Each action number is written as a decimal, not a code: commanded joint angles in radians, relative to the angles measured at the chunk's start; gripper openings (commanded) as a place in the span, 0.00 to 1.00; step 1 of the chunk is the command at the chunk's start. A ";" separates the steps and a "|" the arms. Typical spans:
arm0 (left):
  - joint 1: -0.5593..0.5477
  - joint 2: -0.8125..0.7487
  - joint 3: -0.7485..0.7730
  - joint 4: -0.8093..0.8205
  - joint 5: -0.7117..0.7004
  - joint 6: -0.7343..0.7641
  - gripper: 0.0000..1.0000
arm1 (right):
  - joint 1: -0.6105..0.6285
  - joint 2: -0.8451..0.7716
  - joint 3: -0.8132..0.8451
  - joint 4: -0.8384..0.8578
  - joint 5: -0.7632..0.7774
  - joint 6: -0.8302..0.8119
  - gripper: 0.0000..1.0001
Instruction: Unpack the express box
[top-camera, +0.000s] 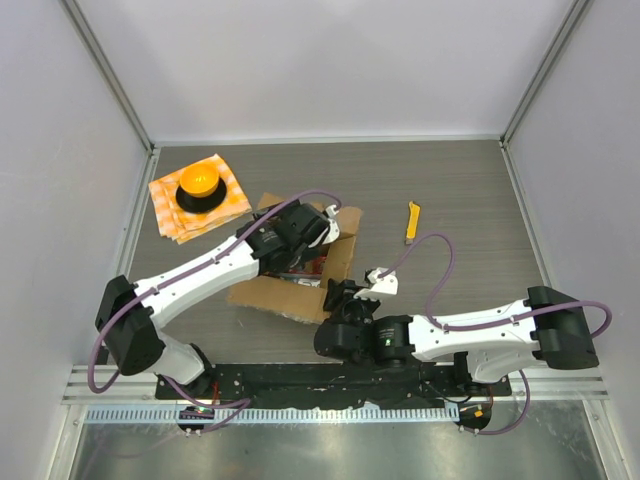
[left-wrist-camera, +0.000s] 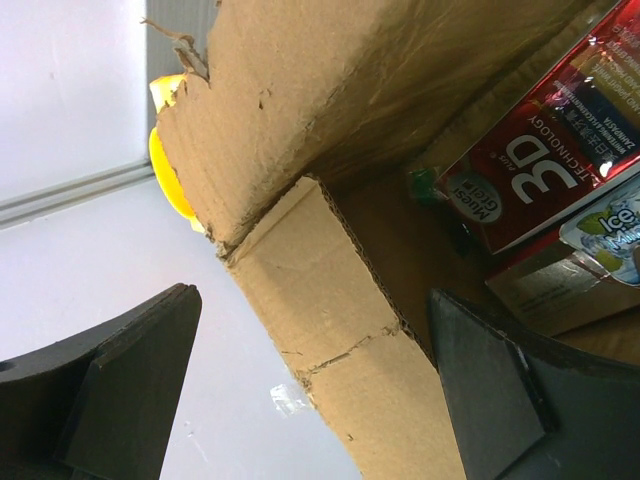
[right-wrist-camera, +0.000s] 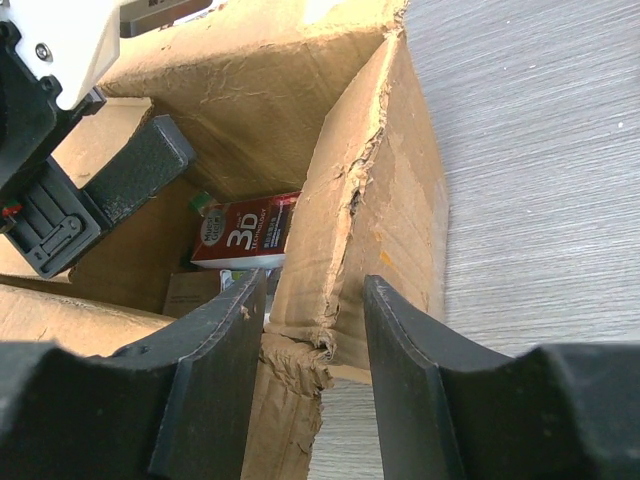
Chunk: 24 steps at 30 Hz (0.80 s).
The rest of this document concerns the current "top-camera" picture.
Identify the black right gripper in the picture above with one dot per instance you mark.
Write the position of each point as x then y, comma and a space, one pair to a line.
341, 296

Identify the brown cardboard express box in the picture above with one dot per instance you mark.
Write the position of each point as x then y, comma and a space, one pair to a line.
303, 303

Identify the yellow utility knife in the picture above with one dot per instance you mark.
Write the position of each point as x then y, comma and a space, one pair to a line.
413, 221

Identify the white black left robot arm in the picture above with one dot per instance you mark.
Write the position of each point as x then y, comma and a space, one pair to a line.
132, 315

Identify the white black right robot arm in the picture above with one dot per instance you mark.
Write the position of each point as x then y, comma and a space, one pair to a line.
547, 327

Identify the red toothpaste box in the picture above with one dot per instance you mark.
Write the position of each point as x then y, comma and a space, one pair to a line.
307, 274

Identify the orange patterned cloth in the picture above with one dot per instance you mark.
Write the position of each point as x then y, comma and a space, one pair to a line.
181, 226

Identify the orange bowl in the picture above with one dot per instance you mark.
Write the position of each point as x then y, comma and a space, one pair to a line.
199, 180

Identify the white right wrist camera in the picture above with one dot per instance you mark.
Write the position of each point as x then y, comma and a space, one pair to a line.
380, 285

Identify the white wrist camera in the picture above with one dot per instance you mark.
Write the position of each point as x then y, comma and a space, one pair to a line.
332, 231
380, 285

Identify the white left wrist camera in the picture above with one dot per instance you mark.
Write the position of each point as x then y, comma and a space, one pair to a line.
332, 231

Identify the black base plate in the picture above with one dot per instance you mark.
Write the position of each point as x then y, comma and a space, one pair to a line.
333, 386

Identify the slotted cable duct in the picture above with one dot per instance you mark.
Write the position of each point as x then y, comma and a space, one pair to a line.
188, 414

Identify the aluminium frame rail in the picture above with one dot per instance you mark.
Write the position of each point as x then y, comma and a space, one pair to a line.
89, 39

